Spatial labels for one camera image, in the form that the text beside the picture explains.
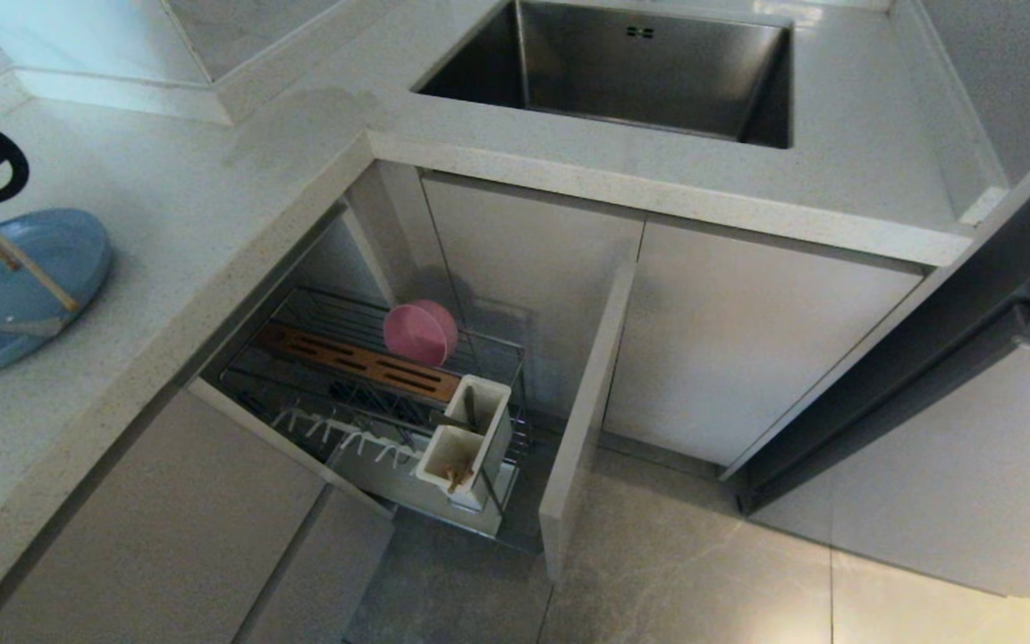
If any stainless steel sink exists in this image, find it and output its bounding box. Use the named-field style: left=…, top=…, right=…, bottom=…
left=414, top=0, right=791, bottom=151

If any white appliance front panel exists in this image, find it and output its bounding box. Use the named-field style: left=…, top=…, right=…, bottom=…
left=750, top=300, right=1030, bottom=609

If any pink speckled bowl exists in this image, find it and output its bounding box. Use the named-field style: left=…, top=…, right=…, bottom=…
left=384, top=300, right=460, bottom=366

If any chrome wire pull-out rack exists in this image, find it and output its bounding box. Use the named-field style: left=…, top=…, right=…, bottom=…
left=220, top=284, right=536, bottom=547

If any dark grey door frame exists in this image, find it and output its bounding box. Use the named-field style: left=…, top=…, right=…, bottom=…
left=719, top=134, right=1030, bottom=517

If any white drip tray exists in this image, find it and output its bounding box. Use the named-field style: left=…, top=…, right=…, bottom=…
left=327, top=429, right=520, bottom=539

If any large beige drawer front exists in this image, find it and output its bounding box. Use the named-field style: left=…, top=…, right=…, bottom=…
left=0, top=386, right=330, bottom=644

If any beige pull-out cabinet front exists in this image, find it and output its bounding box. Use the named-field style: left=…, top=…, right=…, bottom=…
left=539, top=259, right=637, bottom=582

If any small beige drawer front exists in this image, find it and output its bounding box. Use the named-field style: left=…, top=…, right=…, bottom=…
left=236, top=486, right=397, bottom=644

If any white two-compartment cutlery holder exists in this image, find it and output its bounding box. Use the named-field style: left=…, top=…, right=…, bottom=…
left=414, top=374, right=514, bottom=513

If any wide beige cabinet door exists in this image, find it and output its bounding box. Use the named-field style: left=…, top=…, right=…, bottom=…
left=603, top=219, right=924, bottom=468

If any narrow beige cabinet door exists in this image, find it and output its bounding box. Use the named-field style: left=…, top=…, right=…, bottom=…
left=423, top=174, right=646, bottom=421

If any blue round plate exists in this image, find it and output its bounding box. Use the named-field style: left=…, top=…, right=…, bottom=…
left=0, top=209, right=114, bottom=384

